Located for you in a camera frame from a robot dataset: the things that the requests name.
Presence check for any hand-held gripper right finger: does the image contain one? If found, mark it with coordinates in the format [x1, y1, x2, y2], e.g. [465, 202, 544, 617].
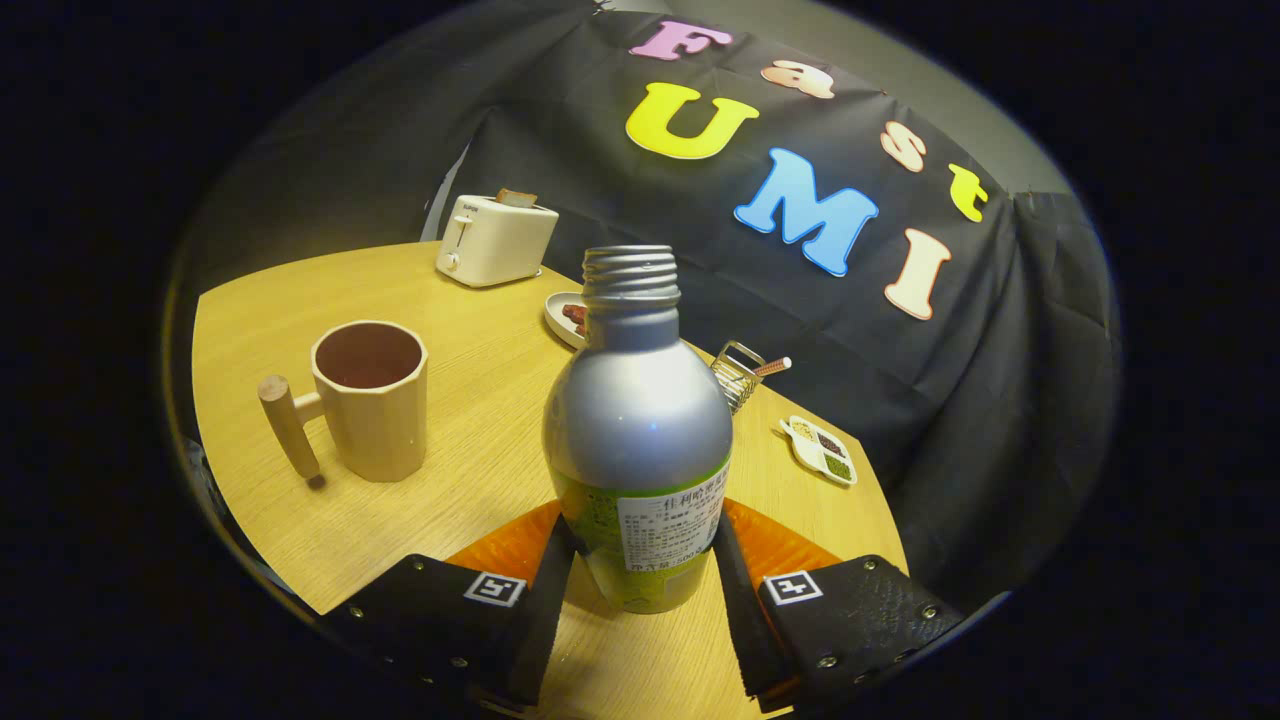
[712, 497, 966, 713]

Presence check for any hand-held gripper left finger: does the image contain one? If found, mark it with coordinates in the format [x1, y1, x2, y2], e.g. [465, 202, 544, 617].
[320, 500, 579, 711]

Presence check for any silver bottle with green label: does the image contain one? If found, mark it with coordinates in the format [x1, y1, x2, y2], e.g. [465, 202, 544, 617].
[542, 245, 734, 615]

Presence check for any beige cup with wooden handle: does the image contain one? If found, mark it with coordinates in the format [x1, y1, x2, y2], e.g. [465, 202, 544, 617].
[257, 320, 430, 485]

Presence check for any white divided dish with beans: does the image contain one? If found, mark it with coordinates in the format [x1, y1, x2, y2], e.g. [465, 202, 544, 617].
[779, 415, 859, 488]

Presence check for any wooden table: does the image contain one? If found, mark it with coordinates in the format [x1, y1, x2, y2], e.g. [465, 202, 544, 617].
[190, 240, 909, 720]

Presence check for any white oval plate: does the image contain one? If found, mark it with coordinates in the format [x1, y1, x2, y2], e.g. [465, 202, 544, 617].
[544, 291, 591, 351]

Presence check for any cream toaster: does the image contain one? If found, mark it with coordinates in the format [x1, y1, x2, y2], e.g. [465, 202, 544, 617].
[436, 194, 560, 289]

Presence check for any black backdrop cloth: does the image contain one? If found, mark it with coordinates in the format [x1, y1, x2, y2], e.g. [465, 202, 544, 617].
[170, 0, 1121, 611]

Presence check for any metal wire basket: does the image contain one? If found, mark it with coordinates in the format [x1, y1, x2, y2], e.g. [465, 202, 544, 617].
[711, 340, 769, 415]

